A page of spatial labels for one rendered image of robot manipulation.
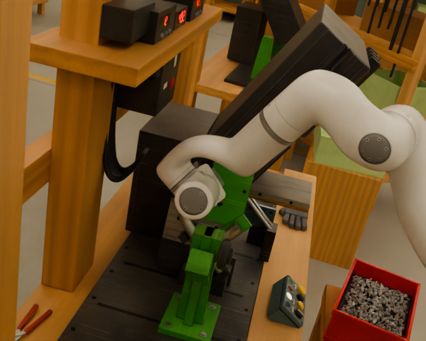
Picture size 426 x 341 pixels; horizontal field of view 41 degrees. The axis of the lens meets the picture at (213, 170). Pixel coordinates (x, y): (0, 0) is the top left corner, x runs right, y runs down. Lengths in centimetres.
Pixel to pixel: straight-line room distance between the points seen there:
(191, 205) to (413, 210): 45
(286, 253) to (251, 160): 74
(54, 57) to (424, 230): 77
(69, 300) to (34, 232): 186
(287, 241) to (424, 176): 90
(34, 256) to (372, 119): 246
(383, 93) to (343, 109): 326
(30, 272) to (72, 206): 168
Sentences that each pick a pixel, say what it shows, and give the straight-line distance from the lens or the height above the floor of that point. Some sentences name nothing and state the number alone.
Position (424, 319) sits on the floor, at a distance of 348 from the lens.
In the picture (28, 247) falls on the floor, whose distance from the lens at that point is 325.
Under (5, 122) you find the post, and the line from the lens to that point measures 95.
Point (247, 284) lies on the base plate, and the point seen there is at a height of 90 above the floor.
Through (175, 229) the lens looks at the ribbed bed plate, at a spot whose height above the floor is 101.
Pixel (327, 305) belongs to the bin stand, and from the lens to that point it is 186.
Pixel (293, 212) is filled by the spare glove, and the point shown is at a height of 92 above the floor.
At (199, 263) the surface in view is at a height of 113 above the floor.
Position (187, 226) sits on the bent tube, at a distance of 155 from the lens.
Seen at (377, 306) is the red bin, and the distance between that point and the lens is 177.
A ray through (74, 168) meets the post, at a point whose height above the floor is 124.
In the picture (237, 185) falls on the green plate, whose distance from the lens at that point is 154.
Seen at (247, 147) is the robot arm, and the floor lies 143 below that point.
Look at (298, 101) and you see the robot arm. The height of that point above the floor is 156.
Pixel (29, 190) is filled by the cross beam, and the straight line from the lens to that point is 133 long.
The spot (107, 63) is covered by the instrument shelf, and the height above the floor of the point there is 154.
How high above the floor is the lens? 186
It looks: 25 degrees down
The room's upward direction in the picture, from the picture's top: 12 degrees clockwise
